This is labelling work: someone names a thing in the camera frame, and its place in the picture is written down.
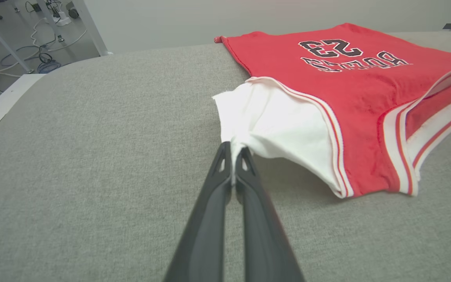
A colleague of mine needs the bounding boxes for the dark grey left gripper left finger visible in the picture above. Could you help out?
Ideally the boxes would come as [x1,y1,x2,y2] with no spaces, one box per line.
[164,142,232,282]

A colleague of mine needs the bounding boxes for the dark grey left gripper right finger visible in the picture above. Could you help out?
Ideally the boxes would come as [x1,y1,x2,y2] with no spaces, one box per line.
[236,147,305,282]

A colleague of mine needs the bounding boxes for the red and white basketball jersey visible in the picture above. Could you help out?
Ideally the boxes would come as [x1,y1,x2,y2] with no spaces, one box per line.
[213,23,451,198]

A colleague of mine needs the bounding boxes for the grey fabric sofa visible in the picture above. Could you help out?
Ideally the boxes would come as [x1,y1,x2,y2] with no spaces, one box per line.
[0,31,451,282]

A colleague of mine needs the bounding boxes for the white power strip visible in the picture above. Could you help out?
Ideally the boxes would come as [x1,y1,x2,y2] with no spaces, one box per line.
[53,12,72,27]

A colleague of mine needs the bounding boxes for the blue coiled cable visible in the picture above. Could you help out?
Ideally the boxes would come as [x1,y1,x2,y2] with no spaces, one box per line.
[0,45,62,74]

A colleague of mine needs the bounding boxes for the white floor cable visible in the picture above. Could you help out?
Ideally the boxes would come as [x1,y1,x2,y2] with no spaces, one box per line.
[0,18,89,77]

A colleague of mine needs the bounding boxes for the white metal desk frame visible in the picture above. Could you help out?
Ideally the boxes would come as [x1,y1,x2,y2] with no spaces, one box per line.
[0,2,34,100]
[38,0,112,56]

